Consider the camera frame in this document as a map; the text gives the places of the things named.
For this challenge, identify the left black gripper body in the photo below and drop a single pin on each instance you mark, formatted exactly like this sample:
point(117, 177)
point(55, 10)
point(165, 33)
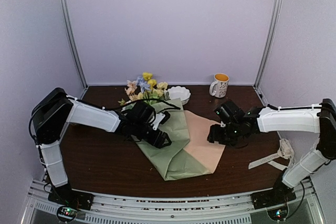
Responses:
point(139, 132)

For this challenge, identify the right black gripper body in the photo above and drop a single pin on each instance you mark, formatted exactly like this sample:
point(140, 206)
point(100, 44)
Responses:
point(229, 136)

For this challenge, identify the green and pink wrapping paper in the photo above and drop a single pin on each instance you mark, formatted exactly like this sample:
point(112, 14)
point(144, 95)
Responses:
point(190, 154)

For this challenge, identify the peach flower stem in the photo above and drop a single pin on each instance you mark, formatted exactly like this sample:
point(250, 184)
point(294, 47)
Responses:
point(131, 89)

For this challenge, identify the white patterned mug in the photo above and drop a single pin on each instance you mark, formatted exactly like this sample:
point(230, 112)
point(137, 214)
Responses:
point(218, 87)

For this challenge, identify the bright yellow flower stem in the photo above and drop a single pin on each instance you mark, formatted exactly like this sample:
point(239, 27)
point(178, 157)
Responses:
point(149, 81)

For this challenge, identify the white printed ribbon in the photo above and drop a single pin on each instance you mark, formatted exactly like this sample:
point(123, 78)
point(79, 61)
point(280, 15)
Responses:
point(285, 151)

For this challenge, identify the cream yellow rose stem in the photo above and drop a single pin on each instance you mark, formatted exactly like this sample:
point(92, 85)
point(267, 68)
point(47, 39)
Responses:
point(160, 90)

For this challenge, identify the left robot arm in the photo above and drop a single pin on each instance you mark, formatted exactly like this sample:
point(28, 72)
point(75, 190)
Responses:
point(51, 117)

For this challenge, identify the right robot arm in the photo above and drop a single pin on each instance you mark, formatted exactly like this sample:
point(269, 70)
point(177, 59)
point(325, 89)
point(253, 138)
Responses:
point(313, 125)

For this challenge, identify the white fluted dish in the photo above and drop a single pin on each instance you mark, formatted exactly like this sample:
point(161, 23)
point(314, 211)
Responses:
point(179, 92)

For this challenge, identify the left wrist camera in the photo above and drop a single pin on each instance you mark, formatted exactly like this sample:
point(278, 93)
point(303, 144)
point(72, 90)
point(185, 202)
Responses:
point(160, 118)

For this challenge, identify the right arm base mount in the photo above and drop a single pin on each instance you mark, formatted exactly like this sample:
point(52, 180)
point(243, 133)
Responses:
point(279, 194)

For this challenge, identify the aluminium front rail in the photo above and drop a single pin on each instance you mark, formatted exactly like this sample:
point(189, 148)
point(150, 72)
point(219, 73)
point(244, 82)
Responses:
point(235, 208)

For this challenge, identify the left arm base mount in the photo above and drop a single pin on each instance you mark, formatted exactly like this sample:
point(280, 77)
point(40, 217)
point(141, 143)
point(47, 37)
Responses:
point(65, 195)

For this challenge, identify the right aluminium frame post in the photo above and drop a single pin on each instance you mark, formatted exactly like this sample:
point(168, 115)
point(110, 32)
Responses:
point(269, 40)

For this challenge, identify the aluminium frame post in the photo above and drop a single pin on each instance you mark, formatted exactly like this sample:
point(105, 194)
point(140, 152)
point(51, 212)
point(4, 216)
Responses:
point(72, 43)
point(269, 40)

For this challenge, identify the left aluminium frame post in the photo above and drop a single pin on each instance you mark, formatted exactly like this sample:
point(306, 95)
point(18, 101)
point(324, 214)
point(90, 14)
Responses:
point(72, 43)

